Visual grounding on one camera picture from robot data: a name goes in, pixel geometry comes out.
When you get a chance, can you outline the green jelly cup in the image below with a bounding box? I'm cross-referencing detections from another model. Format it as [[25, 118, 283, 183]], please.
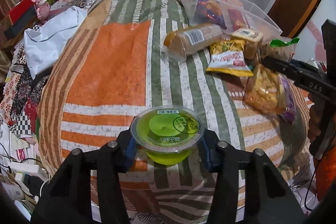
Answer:
[[130, 105, 205, 166]]

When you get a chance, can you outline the clear plastic storage bin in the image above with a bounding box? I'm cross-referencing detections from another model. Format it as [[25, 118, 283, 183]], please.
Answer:
[[181, 0, 282, 39]]

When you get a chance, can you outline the patchwork striped bed quilt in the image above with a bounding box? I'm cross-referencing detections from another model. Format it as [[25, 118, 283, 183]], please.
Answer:
[[36, 0, 314, 224]]

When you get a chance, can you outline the green top rice cracker bag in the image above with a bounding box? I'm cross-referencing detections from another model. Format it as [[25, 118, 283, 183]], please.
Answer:
[[260, 36, 299, 62]]

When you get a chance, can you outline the white plastic bag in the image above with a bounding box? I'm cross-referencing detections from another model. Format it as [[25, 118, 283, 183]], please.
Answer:
[[23, 6, 87, 79]]

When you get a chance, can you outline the orange crispy snack purple pack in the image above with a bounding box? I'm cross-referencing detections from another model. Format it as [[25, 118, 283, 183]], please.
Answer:
[[243, 64, 297, 125]]

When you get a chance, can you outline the orange sleeve forearm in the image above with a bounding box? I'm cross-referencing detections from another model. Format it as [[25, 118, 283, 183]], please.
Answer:
[[314, 147, 336, 201]]

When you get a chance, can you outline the square wafer cake pack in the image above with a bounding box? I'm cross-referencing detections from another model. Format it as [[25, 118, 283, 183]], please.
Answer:
[[231, 28, 264, 60]]

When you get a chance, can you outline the red snack packet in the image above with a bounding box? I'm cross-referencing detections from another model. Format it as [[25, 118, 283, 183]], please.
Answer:
[[228, 9, 248, 31]]

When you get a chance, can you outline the blue biscuit snack bag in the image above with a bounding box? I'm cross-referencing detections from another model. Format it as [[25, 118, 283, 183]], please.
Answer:
[[194, 0, 227, 30]]

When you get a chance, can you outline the long brown biscuit roll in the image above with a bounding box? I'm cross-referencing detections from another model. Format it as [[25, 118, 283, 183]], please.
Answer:
[[162, 24, 224, 60]]

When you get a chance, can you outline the yellow white pea snack bag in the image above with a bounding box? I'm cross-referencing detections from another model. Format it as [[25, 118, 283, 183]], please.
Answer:
[[206, 39, 253, 77]]

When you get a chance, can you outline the right hand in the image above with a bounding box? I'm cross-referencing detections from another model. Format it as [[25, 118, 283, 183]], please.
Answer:
[[307, 93, 322, 143]]

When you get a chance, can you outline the pink plush toy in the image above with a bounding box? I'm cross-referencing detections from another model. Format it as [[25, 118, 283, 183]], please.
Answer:
[[31, 0, 50, 23]]

